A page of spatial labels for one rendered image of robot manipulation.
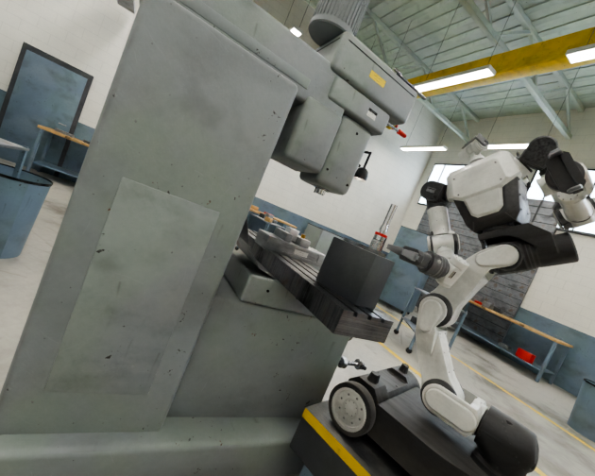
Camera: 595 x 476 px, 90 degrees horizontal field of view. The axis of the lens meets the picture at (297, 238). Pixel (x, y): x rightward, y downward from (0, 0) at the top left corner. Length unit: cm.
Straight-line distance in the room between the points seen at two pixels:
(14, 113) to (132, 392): 712
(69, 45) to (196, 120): 710
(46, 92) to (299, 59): 693
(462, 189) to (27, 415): 175
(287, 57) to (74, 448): 150
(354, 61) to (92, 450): 167
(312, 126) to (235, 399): 122
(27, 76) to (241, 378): 729
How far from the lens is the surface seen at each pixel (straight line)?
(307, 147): 127
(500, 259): 139
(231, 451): 150
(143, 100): 102
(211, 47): 108
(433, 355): 147
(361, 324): 99
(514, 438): 146
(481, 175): 148
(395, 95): 153
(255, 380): 149
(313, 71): 133
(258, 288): 124
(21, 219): 303
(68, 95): 785
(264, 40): 127
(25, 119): 796
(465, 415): 143
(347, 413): 143
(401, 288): 737
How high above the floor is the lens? 114
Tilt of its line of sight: 4 degrees down
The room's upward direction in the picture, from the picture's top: 23 degrees clockwise
